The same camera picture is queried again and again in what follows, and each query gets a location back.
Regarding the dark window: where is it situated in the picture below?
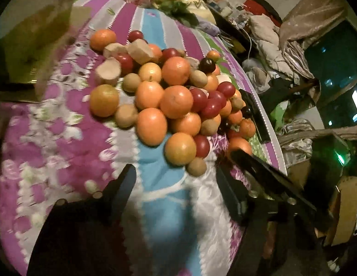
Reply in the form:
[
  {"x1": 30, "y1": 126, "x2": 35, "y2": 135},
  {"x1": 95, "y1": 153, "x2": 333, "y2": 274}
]
[{"x1": 303, "y1": 20, "x2": 357, "y2": 130}]

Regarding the leafy green vegetable bunch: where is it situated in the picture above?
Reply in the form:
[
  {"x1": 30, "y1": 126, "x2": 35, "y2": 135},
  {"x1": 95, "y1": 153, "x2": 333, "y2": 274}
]
[{"x1": 155, "y1": 0, "x2": 200, "y2": 28}]

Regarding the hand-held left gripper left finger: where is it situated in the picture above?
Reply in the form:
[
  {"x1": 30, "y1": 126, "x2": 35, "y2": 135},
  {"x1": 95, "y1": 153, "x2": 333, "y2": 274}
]
[{"x1": 26, "y1": 164, "x2": 151, "y2": 276}]

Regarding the green plastic bag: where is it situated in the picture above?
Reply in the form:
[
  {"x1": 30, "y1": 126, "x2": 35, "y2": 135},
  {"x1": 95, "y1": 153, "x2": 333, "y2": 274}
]
[{"x1": 272, "y1": 103, "x2": 287, "y2": 127}]

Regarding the beige shiny curtain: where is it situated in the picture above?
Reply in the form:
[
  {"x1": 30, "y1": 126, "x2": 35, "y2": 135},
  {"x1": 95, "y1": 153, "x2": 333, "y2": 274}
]
[{"x1": 282, "y1": 0, "x2": 348, "y2": 81}]

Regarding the black smartphone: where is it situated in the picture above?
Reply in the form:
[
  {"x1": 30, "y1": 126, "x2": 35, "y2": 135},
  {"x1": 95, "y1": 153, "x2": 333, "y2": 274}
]
[{"x1": 239, "y1": 90, "x2": 272, "y2": 145}]

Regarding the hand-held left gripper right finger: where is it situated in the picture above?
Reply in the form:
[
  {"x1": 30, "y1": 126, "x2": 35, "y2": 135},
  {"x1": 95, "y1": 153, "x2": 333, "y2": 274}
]
[{"x1": 216, "y1": 166, "x2": 330, "y2": 276}]

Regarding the cluster of toiletry bottles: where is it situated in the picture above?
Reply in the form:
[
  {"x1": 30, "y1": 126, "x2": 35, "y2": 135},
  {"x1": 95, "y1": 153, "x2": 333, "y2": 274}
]
[{"x1": 193, "y1": 0, "x2": 254, "y2": 20}]

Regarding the heap of pale bedding clothes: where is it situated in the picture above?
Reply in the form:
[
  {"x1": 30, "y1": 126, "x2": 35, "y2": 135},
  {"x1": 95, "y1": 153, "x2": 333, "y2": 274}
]
[{"x1": 242, "y1": 0, "x2": 323, "y2": 127}]

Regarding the dark bedside table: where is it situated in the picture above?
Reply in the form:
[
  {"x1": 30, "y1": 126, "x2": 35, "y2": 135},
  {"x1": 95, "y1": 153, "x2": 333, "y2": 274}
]
[{"x1": 207, "y1": 3, "x2": 259, "y2": 52}]

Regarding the white cable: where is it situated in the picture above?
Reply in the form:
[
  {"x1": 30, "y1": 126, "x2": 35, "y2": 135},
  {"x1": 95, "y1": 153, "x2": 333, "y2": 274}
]
[{"x1": 240, "y1": 27, "x2": 253, "y2": 62}]

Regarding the purple tissue packet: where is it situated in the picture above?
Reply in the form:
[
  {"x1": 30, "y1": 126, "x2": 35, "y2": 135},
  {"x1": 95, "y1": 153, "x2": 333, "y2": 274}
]
[{"x1": 196, "y1": 20, "x2": 220, "y2": 36}]

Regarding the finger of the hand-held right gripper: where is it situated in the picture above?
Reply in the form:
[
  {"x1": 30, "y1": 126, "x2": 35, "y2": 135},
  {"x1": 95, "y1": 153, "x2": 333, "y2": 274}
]
[{"x1": 228, "y1": 149, "x2": 336, "y2": 232}]

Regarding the brown cardboard box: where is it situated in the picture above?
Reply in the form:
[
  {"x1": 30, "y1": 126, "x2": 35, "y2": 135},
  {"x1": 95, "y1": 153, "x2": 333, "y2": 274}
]
[{"x1": 282, "y1": 126, "x2": 357, "y2": 248}]

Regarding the pile of oranges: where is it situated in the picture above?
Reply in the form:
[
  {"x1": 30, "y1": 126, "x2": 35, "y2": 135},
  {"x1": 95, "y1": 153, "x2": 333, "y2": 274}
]
[{"x1": 89, "y1": 28, "x2": 257, "y2": 166}]

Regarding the beige potato piece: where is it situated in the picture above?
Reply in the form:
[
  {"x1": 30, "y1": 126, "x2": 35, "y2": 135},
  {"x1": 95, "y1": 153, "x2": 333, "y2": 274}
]
[
  {"x1": 95, "y1": 57, "x2": 122, "y2": 86},
  {"x1": 127, "y1": 39, "x2": 155, "y2": 65},
  {"x1": 103, "y1": 43, "x2": 128, "y2": 59}
]

